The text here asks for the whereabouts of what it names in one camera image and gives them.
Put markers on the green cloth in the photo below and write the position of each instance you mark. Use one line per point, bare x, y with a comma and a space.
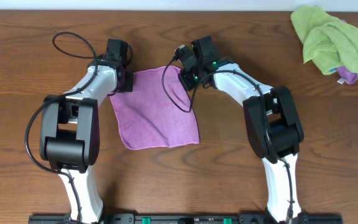
327, 41

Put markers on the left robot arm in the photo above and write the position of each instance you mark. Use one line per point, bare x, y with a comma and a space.
70, 134

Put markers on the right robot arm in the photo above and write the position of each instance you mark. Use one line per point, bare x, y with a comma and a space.
273, 126

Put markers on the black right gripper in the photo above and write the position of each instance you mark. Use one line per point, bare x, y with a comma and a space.
189, 83

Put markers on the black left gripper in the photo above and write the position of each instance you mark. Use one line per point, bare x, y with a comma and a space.
126, 81

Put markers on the purple cloth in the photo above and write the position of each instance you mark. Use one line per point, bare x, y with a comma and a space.
149, 116
346, 76

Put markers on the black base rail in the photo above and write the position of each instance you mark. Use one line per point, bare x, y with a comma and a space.
245, 218

